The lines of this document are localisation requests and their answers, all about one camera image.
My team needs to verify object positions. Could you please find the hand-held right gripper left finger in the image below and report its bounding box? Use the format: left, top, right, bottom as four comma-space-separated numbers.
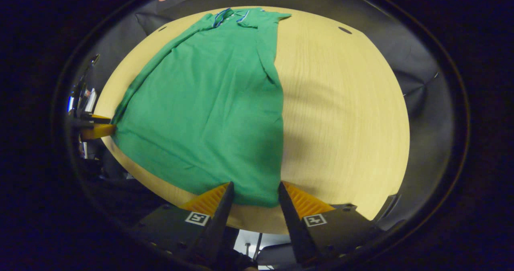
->
133, 181, 235, 267

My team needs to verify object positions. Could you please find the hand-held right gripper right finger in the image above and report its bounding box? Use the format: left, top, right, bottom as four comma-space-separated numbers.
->
278, 181, 386, 267

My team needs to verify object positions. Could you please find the green T-shirt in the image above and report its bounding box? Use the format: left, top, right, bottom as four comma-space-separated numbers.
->
110, 7, 292, 208

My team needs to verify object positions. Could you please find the white side desk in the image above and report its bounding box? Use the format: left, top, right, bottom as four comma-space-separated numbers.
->
84, 88, 98, 113

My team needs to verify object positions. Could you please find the black backdrop cloth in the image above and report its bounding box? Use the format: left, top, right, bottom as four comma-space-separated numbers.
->
86, 0, 454, 231

